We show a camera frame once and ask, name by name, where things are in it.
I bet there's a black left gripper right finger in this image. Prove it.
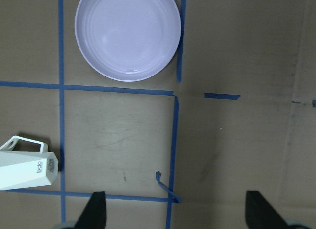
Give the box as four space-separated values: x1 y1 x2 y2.
246 191 306 229

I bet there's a lavender round plate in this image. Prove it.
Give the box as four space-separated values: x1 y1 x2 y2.
74 0 181 82

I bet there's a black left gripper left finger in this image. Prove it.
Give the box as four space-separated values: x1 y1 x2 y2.
75 191 107 229

